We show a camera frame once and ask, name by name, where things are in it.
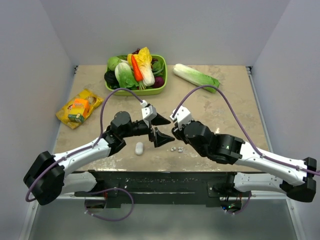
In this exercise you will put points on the green white bok choy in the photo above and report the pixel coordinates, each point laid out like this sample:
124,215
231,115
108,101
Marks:
125,77

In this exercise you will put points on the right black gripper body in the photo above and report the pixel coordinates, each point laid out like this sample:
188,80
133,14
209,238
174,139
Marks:
176,133

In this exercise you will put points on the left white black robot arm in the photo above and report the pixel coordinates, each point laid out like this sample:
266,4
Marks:
50,175

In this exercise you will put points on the purple beet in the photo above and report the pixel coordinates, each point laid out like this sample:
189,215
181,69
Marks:
158,82

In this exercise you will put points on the yellow leaf cabbage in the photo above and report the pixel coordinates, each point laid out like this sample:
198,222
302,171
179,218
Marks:
143,61

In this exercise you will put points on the orange toy carrot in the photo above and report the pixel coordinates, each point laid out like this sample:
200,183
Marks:
136,71

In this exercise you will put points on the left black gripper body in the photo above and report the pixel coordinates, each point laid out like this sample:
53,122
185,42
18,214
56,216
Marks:
152,132

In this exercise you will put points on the dark green spinach leaves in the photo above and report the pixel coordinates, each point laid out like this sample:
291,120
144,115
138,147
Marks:
157,68

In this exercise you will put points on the orange green small box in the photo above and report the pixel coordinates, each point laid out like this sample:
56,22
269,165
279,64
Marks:
79,110

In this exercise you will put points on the aluminium front rail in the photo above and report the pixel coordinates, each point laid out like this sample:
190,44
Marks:
70,196

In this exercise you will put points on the napa cabbage on table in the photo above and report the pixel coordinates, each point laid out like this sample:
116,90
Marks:
194,76

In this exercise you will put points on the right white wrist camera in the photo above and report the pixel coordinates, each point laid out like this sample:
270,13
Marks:
181,117

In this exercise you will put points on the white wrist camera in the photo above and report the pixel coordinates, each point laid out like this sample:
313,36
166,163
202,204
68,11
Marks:
181,117
148,114

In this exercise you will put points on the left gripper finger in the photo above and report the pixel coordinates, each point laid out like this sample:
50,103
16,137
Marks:
159,120
161,139

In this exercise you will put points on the white earbud charging case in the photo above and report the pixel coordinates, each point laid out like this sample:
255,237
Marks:
139,148

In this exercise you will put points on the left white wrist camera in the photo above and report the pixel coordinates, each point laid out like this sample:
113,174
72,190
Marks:
148,114

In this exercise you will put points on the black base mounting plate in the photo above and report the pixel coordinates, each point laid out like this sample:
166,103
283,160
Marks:
207,188

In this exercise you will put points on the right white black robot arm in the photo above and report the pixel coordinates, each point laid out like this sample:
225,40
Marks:
292,177

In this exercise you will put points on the round green vegetable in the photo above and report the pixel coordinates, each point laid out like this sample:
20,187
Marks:
112,62

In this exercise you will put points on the dark black vegetable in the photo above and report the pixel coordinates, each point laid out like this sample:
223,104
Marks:
110,78

